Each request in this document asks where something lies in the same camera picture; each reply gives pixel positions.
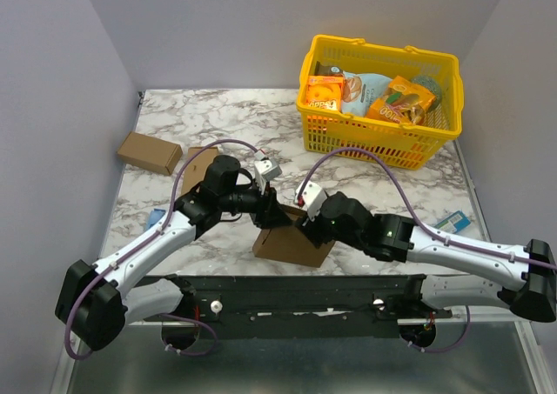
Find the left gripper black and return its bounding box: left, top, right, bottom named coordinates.
left=220, top=177, right=292, bottom=230

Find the cardboard box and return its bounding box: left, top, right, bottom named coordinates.
left=179, top=147, right=219, bottom=196
left=252, top=204, right=335, bottom=268
left=117, top=131, right=183, bottom=176

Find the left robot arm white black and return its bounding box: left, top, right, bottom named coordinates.
left=55, top=152, right=291, bottom=359

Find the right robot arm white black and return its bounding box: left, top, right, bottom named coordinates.
left=297, top=190, right=556, bottom=323

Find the folded cardboard box upright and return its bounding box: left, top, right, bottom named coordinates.
left=179, top=147, right=219, bottom=196

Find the blue box right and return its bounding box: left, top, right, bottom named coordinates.
left=434, top=210, right=471, bottom=234

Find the blue box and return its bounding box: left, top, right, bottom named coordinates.
left=434, top=210, right=471, bottom=234
left=144, top=208, right=166, bottom=230

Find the blue box left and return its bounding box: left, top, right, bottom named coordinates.
left=144, top=208, right=166, bottom=230

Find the orange Daddy snack box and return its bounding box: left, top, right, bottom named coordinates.
left=305, top=76, right=345, bottom=111

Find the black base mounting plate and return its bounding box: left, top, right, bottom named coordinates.
left=161, top=274, right=451, bottom=347

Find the light blue snack bag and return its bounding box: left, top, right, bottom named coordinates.
left=340, top=71, right=392, bottom=117

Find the yellow plastic shopping basket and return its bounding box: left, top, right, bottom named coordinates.
left=297, top=35, right=464, bottom=170

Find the orange snack bag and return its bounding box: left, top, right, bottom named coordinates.
left=366, top=76, right=435, bottom=125

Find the dark brown snack packet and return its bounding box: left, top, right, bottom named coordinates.
left=314, top=62, right=344, bottom=77

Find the green scouring pad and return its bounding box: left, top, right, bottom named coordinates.
left=411, top=75, right=442, bottom=107

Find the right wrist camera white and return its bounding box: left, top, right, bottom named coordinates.
left=294, top=181, right=327, bottom=221

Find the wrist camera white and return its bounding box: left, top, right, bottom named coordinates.
left=254, top=158, right=282, bottom=195
left=294, top=181, right=327, bottom=221

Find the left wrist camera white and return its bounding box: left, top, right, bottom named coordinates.
left=254, top=158, right=282, bottom=195

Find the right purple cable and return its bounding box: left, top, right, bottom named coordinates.
left=294, top=146, right=557, bottom=354

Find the purple cable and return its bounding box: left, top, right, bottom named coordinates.
left=294, top=146, right=557, bottom=354
left=64, top=138, right=269, bottom=361

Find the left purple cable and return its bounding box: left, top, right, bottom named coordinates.
left=64, top=138, right=269, bottom=361

